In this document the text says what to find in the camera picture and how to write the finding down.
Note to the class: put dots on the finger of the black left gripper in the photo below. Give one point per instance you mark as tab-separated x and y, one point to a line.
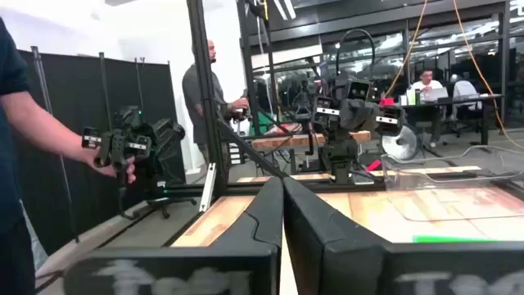
369	116
349	114

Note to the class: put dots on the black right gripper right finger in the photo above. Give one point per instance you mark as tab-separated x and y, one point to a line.
348	262

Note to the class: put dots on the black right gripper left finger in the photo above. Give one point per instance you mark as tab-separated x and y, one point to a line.
229	266

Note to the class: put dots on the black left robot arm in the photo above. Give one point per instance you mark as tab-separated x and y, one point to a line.
341	155

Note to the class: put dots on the black background robot arm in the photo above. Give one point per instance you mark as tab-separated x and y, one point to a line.
303	110

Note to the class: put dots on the white round fan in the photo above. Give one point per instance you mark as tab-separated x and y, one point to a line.
400	143

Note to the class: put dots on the red box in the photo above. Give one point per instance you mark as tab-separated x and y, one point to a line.
387	101

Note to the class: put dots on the small red object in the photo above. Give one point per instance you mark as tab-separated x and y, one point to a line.
373	166

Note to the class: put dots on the grey laptop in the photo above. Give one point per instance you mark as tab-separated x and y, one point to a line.
436	94

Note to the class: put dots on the wooden background table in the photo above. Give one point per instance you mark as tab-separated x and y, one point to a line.
294	141

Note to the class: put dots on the person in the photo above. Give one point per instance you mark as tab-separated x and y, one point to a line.
221	102
12	164
464	88
426	78

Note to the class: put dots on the white aluminium bar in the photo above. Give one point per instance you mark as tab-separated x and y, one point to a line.
208	186

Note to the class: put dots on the black office desk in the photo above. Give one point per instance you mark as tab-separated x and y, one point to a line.
471	98

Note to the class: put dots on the clear plastic bin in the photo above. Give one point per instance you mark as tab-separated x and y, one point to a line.
450	205

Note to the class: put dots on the person's hand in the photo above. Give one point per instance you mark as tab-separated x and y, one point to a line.
108	168

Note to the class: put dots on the black partition screen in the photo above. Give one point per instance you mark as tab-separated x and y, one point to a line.
82	102

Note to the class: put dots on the black aluminium rig frame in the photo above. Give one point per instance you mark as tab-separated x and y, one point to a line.
208	102

